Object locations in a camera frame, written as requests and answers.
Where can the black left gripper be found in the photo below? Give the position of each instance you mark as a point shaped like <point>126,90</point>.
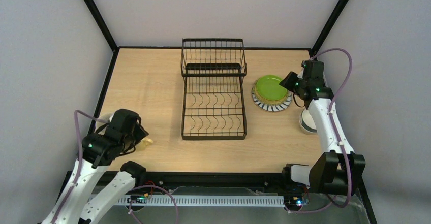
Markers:
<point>136,133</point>

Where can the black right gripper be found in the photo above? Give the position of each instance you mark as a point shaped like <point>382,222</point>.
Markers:
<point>290,81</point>

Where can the yellow handled mug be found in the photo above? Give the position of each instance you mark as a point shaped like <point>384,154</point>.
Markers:
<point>143,144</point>

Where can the green plate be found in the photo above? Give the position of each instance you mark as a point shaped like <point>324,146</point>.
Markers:
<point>268,87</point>

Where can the black wire dish rack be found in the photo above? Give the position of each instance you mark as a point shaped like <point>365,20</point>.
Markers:
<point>213,70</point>

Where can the cream ceramic mug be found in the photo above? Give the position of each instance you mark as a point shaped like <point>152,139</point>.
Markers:
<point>102,122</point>

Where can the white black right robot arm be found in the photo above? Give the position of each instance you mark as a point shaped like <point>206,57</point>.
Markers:
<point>339,169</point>

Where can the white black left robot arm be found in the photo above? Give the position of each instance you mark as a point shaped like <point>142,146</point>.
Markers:
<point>96,152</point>

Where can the blue striped white plate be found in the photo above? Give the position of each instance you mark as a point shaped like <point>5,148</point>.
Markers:
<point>270,108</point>

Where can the white bowl dark rim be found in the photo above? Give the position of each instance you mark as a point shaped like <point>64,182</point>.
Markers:
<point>306,122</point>

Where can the left controller board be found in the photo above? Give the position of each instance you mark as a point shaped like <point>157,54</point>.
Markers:
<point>138,199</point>

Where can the controller board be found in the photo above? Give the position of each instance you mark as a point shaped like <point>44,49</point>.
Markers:
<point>138,199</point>
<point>296,200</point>

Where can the right controller board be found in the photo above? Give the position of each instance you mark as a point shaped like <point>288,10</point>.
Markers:
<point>296,200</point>

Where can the black aluminium frame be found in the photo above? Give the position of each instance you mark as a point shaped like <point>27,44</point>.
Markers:
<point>207,179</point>

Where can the white slotted cable duct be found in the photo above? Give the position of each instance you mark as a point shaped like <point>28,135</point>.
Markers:
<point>209,201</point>

